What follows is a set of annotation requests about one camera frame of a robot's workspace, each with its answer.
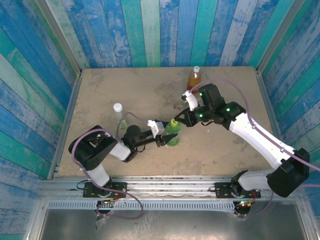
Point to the yellow-green bottle cap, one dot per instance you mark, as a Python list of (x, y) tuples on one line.
[(174, 123)]

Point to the green plastic bottle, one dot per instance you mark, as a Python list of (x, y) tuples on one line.
[(173, 130)]

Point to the clear plastic bottle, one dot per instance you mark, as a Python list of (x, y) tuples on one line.
[(119, 116)]

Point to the orange tea bottle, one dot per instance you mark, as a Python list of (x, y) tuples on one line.
[(193, 81)]

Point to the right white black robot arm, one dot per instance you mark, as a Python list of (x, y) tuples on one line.
[(257, 137)]

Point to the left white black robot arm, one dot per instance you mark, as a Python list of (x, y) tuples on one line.
[(120, 151)]

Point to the small circuit board with LEDs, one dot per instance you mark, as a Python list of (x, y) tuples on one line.
[(243, 203), (110, 200)]

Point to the steel sheet panel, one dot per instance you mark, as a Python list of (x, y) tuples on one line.
[(175, 225)]

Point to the aluminium mounting rail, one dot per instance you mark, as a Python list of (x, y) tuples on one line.
[(170, 186)]

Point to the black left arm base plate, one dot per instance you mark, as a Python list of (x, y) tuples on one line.
[(117, 187)]

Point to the aluminium table side rail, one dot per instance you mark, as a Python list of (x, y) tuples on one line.
[(66, 125), (271, 112)]

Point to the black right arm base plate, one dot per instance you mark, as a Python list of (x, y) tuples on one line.
[(222, 190)]

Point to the aluminium corner post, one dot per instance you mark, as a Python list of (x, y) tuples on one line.
[(61, 37), (278, 37)]

